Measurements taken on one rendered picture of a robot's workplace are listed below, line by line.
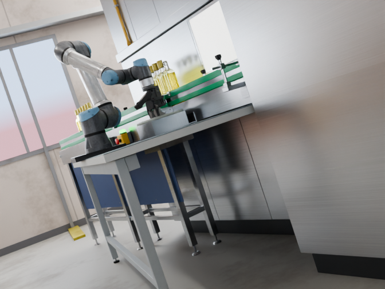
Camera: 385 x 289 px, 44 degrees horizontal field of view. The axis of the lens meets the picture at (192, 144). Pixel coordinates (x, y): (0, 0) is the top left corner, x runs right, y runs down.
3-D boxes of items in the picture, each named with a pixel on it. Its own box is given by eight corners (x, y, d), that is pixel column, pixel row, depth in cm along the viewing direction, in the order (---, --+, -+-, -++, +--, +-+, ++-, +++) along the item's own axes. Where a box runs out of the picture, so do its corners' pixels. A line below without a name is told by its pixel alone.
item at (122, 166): (172, 331, 187) (114, 160, 184) (113, 262, 330) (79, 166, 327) (193, 320, 190) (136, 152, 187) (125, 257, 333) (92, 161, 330)
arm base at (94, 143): (85, 154, 249) (79, 136, 248) (86, 153, 263) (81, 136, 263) (113, 146, 251) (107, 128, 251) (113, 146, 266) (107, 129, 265)
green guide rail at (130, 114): (158, 109, 271) (154, 96, 271) (157, 110, 271) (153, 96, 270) (62, 149, 416) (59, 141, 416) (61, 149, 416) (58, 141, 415)
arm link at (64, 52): (46, 38, 255) (114, 70, 236) (61, 38, 264) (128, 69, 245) (42, 58, 259) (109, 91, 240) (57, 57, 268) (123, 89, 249)
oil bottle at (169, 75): (185, 102, 275) (173, 66, 274) (177, 104, 272) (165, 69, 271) (180, 104, 280) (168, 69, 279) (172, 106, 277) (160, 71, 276)
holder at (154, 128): (197, 121, 257) (192, 108, 256) (155, 136, 241) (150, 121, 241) (180, 127, 271) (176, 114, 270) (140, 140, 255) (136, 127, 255)
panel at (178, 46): (258, 52, 235) (237, -14, 233) (254, 53, 233) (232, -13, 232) (168, 94, 309) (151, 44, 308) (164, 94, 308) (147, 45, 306)
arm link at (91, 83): (96, 133, 264) (55, 47, 267) (113, 129, 277) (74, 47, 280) (110, 125, 258) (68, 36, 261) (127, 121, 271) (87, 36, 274)
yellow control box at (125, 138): (134, 142, 301) (130, 131, 300) (124, 145, 296) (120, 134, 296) (129, 144, 306) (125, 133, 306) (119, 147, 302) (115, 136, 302)
